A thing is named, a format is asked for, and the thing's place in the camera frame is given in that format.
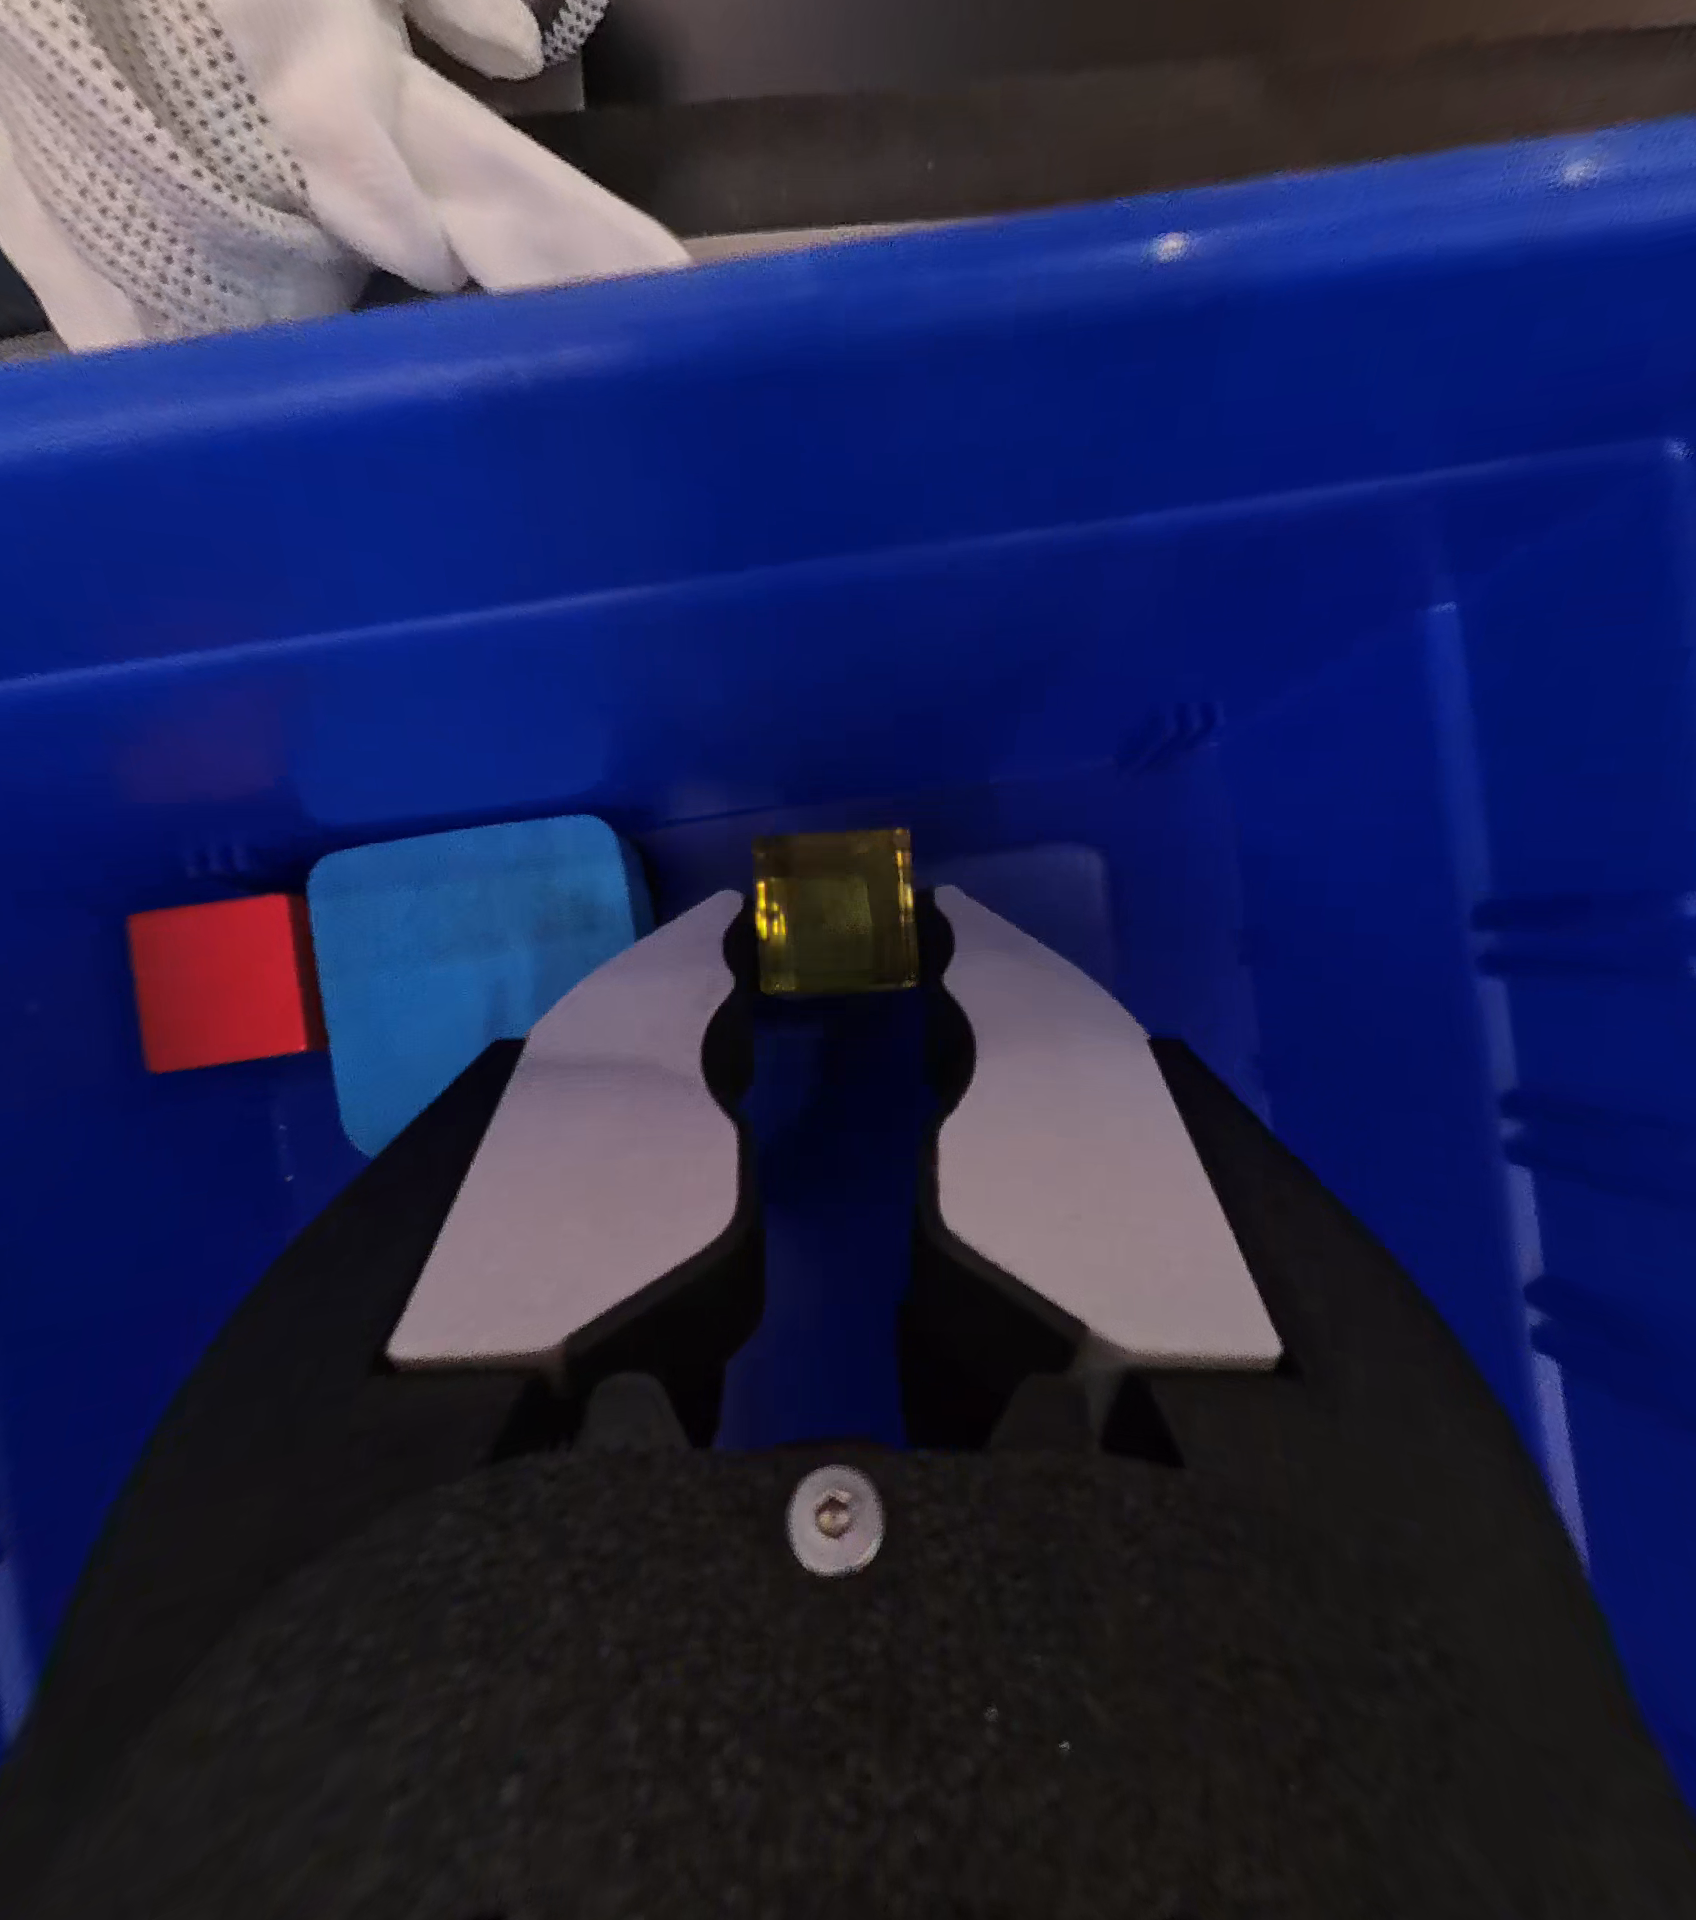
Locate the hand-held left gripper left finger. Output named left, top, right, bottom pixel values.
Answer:
left=386, top=887, right=765, bottom=1449

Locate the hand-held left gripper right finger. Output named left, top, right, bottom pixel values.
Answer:
left=901, top=884, right=1287, bottom=1449

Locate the small blue piece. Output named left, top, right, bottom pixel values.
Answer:
left=305, top=814, right=657, bottom=1158

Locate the yellow transparent cube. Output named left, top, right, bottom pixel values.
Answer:
left=750, top=827, right=923, bottom=995

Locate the blue plastic bin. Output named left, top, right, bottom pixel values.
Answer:
left=0, top=101, right=1696, bottom=1920

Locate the small red piece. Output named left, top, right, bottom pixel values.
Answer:
left=124, top=894, right=329, bottom=1075

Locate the white crumpled cloth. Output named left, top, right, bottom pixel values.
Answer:
left=0, top=0, right=694, bottom=355

